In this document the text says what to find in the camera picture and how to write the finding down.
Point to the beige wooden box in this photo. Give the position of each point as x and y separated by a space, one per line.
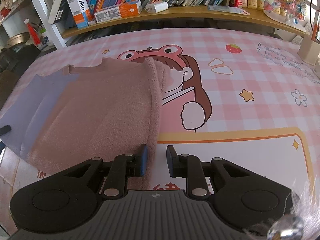
308 50

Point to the pink checked cartoon table mat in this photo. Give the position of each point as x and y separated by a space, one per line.
250 92

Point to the upright white orange box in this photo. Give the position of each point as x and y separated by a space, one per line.
80 7

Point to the flat white orange box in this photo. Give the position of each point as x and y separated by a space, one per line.
117 11

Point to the black bag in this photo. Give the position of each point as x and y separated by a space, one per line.
15 57

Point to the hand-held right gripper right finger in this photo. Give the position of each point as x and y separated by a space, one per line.
171 160

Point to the white power adapter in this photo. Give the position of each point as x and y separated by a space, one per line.
157 7

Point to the brown garment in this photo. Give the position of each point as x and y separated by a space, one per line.
10 80

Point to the purple and pink sweater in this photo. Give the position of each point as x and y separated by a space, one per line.
100 110

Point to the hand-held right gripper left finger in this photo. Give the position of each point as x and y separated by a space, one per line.
143 160

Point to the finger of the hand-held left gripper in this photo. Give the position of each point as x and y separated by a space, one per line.
5 130

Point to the brass bowl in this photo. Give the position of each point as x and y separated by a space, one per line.
18 40

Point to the red tassel ornament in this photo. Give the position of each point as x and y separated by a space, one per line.
32 33

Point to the wooden bookshelf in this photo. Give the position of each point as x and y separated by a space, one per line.
180 15

